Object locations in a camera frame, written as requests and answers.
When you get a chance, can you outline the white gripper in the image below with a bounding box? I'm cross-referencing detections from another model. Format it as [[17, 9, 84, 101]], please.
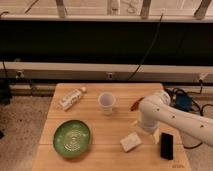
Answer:
[[137, 114, 159, 134]]

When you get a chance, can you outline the white sponge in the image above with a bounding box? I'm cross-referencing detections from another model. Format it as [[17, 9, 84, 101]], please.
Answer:
[[120, 132, 142, 152]]

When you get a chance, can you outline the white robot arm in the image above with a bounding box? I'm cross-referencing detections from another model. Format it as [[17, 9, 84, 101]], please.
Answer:
[[138, 90, 213, 147]]

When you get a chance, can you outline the white ceramic cup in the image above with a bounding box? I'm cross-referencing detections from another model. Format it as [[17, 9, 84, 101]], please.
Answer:
[[98, 92, 116, 115]]

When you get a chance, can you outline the brown sausage toy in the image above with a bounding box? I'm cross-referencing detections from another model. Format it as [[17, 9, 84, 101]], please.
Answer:
[[130, 97, 144, 111]]

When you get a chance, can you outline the black rectangular block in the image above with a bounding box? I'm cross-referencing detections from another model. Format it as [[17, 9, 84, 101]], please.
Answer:
[[160, 133, 173, 160]]

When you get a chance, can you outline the blue box on floor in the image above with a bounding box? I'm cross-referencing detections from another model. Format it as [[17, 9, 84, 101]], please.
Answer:
[[175, 94, 192, 112]]

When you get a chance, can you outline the green patterned plate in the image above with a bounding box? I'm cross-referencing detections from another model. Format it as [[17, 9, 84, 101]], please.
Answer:
[[53, 120, 92, 158]]

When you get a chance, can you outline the white tube bottle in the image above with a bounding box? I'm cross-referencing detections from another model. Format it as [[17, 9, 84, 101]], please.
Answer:
[[59, 87, 86, 110]]

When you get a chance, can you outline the black floor cable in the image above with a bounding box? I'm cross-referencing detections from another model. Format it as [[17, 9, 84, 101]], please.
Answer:
[[165, 87, 213, 150]]

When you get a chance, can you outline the wall outlet plate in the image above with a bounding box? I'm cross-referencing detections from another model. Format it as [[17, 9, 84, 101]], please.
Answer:
[[107, 72, 114, 80]]

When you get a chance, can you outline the black power cable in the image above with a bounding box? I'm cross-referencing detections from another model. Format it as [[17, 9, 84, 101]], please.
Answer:
[[126, 12, 165, 82]]

